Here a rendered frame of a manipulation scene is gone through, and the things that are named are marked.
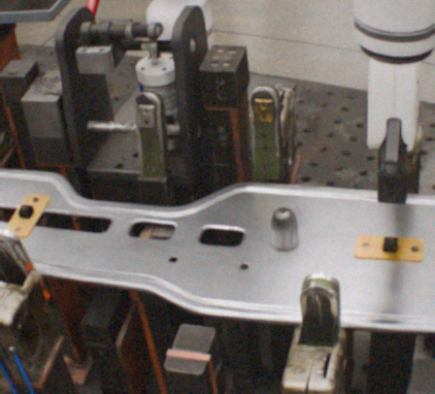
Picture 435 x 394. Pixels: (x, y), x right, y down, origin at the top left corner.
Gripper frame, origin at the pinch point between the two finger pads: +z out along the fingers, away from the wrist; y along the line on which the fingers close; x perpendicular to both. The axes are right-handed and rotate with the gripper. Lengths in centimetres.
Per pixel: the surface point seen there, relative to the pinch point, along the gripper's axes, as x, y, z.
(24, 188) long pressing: -50, -5, 12
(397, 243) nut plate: 0.7, -0.7, 11.6
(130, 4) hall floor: -141, -264, 112
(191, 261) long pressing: -22.7, 4.8, 11.9
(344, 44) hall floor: -33, -229, 112
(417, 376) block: 4.8, 17.3, 13.9
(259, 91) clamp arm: -18.1, -15.5, 1.4
